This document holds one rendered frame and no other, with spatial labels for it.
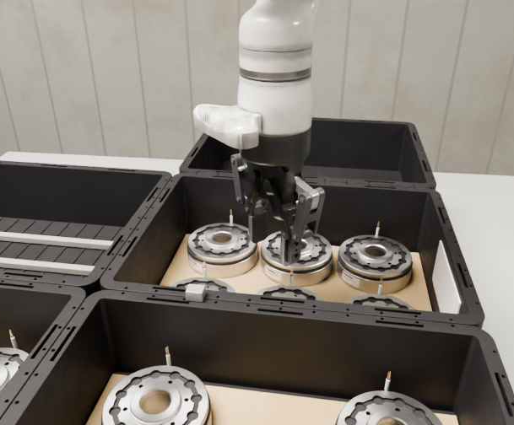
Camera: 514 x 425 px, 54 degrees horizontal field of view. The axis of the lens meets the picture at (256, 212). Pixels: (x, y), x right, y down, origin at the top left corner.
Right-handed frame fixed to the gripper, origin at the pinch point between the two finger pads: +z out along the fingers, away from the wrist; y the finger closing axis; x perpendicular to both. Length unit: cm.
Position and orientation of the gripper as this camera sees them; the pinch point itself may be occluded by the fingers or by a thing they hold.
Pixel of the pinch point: (273, 240)
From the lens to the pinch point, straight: 58.3
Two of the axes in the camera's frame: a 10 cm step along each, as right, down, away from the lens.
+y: -5.8, -3.9, 7.2
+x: -8.1, 2.8, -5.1
